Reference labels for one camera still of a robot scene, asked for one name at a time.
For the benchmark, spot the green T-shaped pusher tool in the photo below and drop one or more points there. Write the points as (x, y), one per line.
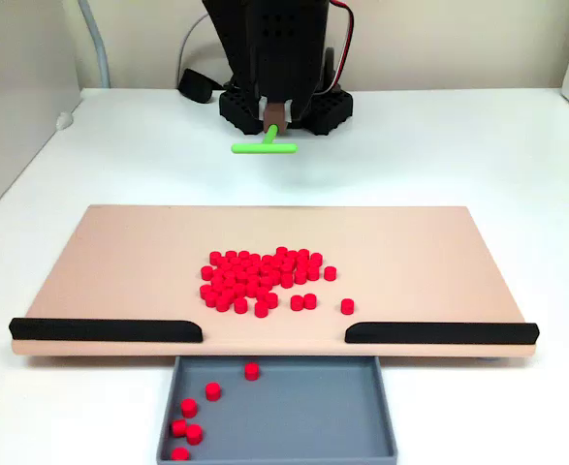
(264, 148)

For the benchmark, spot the pile of red granules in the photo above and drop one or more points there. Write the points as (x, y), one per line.
(255, 276)

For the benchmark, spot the red cylinder granule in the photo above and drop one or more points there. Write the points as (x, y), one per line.
(210, 299)
(194, 434)
(189, 408)
(240, 305)
(178, 427)
(297, 302)
(346, 306)
(251, 371)
(212, 391)
(180, 454)
(310, 300)
(222, 303)
(330, 272)

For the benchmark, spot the grey tray container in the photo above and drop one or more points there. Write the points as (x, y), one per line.
(289, 416)

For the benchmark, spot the black clamp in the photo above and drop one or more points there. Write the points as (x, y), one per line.
(197, 86)

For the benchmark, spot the small white foot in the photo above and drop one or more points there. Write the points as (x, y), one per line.
(63, 119)

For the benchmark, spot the beige board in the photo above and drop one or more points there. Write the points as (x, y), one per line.
(119, 266)

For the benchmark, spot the black edge rail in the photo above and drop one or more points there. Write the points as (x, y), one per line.
(95, 330)
(439, 333)

